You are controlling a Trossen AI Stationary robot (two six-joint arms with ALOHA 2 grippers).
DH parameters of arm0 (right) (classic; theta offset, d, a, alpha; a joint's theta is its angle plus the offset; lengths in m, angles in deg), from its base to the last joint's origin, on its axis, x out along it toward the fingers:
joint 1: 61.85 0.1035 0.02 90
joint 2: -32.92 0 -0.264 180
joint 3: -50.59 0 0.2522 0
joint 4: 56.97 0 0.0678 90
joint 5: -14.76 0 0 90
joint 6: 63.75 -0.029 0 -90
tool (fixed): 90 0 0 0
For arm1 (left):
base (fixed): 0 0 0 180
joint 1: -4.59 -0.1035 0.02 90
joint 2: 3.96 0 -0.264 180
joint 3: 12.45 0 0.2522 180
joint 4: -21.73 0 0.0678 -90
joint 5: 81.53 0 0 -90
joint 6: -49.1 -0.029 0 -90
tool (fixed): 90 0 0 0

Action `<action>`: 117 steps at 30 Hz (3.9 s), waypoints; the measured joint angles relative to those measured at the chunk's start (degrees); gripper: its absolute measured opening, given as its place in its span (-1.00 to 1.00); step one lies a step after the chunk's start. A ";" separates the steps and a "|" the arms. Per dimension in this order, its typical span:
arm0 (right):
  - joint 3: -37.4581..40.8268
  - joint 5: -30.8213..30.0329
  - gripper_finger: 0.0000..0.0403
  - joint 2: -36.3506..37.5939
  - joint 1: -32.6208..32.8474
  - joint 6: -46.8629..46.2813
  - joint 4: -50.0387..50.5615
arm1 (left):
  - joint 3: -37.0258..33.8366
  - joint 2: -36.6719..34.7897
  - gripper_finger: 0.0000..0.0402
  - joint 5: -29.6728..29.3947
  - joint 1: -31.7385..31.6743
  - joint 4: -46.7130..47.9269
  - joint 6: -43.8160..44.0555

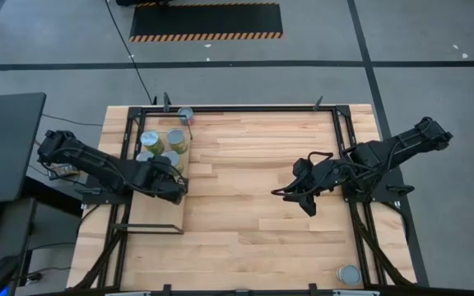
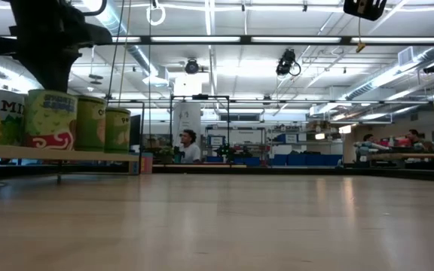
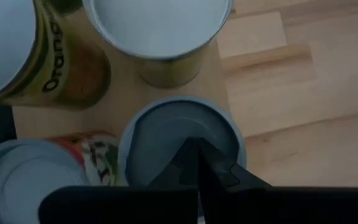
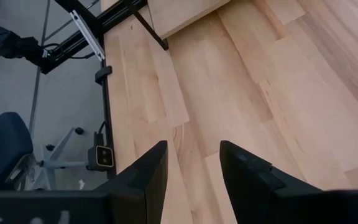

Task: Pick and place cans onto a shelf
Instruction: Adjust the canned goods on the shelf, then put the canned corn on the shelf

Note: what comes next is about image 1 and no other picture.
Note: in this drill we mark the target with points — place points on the green pea-lettered tin can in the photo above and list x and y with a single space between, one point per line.
175 136
150 138

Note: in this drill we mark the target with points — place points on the black computer mouse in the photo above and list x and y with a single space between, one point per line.
0 271

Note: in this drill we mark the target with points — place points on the black desk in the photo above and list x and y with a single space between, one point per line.
10 152

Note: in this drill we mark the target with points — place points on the teal and red corn can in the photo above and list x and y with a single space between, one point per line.
185 114

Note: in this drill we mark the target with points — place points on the green can with pinkish picture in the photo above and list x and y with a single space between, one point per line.
143 155

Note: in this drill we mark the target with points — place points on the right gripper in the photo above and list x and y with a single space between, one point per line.
321 177

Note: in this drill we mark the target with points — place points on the black aluminium table frame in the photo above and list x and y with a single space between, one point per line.
241 109

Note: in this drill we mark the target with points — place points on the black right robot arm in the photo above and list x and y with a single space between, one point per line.
405 141

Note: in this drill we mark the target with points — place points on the black frame clamp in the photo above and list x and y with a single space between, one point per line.
166 289
312 289

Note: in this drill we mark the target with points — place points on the white orange-label tin can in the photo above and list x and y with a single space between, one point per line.
350 274

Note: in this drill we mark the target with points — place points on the white edge strip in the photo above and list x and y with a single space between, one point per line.
126 294
356 293

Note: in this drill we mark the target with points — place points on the wooden shelf with black frame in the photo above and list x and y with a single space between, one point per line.
159 214

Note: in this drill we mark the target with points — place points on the green orange-label tin can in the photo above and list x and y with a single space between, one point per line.
172 156

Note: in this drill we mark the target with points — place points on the black mat with hazard stripes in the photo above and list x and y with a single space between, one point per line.
204 18

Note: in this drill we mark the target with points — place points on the grey metal bracket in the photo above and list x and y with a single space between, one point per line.
166 102
317 103

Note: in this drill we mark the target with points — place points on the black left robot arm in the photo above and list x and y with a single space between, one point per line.
93 162

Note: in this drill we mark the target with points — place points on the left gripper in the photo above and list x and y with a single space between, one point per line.
156 177

